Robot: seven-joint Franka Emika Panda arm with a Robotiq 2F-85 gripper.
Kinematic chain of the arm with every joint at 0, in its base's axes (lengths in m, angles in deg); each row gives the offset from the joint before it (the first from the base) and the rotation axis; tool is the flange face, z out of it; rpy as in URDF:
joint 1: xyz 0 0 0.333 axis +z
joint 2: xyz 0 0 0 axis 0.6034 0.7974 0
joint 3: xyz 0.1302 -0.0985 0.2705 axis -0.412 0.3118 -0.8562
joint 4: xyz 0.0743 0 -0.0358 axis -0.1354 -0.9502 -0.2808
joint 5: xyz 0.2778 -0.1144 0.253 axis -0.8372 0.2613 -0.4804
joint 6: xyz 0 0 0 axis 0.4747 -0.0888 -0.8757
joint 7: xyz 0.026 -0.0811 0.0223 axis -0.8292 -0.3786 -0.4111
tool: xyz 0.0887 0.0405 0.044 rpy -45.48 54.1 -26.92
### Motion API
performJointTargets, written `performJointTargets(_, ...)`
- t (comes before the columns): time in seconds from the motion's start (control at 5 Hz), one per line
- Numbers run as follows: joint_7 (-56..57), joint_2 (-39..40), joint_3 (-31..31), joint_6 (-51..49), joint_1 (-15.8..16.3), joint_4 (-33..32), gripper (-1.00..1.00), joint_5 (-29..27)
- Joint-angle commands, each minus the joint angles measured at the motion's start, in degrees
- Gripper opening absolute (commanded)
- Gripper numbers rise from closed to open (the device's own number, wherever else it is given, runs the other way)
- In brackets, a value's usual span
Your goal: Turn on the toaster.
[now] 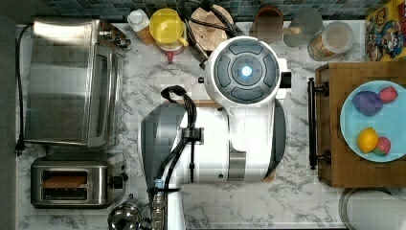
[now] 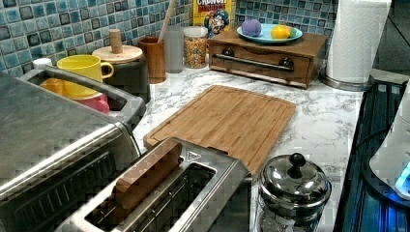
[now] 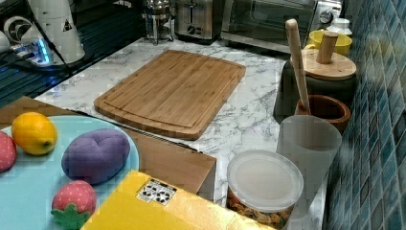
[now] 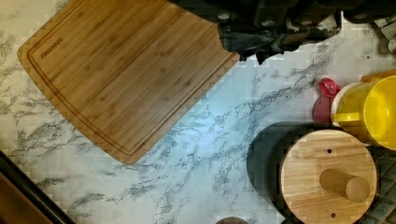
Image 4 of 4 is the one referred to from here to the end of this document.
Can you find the orange cup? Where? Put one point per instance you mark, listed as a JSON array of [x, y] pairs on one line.
[[378, 76]]

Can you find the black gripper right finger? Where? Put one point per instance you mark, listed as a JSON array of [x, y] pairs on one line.
[[310, 33]]

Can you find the black canister with wooden lid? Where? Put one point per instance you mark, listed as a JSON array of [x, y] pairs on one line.
[[312, 173]]

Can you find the red pink mug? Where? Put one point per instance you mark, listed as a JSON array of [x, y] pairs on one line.
[[323, 105]]

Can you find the bamboo cutting board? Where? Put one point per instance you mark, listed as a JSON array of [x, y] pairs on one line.
[[123, 72]]

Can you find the yellow mug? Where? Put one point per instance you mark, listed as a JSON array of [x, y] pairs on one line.
[[367, 110]]

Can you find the dark dish rack tray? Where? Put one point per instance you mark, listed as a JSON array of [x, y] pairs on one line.
[[383, 208]]

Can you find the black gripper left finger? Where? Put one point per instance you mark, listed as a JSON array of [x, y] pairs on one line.
[[263, 44]]

